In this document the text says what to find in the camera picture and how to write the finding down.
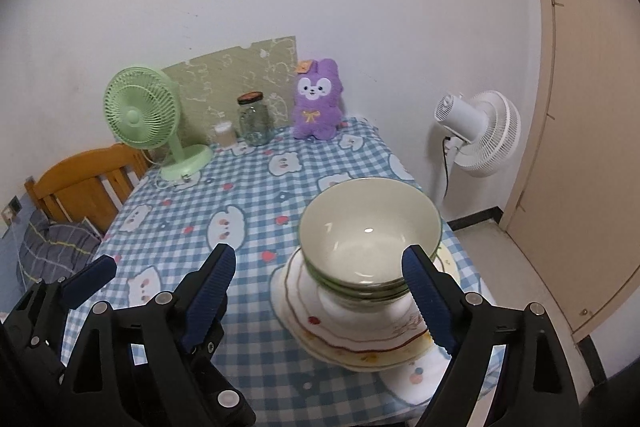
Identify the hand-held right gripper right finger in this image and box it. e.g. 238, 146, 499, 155
401, 244, 581, 427

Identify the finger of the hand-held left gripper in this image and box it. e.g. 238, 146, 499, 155
185, 321, 257, 427
7, 255, 118, 363

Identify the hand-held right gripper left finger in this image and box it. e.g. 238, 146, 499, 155
60, 243, 237, 427

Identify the floral ceramic bowl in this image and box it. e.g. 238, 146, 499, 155
310, 272, 421, 328
302, 252, 412, 297
298, 177, 443, 289

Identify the cream plate with yellow flowers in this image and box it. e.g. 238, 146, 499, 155
285, 242, 458, 365
300, 247, 458, 374

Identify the grey plaid pillow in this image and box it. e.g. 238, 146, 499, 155
17, 209, 103, 293

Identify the blue checked tablecloth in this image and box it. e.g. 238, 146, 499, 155
65, 117, 506, 427

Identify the orange wooden headboard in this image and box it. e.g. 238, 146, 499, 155
24, 143, 151, 235

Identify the cotton swab container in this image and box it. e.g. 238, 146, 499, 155
214, 121, 236, 149

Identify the green desk fan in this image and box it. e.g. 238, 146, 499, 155
104, 66, 213, 182

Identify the white standing fan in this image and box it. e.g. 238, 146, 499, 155
432, 90, 522, 212

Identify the glass jar with dark lid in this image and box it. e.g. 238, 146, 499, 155
236, 92, 275, 146

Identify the beige door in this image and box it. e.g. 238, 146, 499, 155
500, 0, 640, 338

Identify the purple plush bunny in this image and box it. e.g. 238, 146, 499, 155
291, 58, 345, 141

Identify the green printed mat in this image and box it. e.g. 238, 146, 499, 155
161, 36, 298, 145

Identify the wall socket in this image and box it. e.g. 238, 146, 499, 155
2, 197, 23, 225

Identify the black fan cable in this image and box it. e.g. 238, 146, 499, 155
440, 136, 453, 198

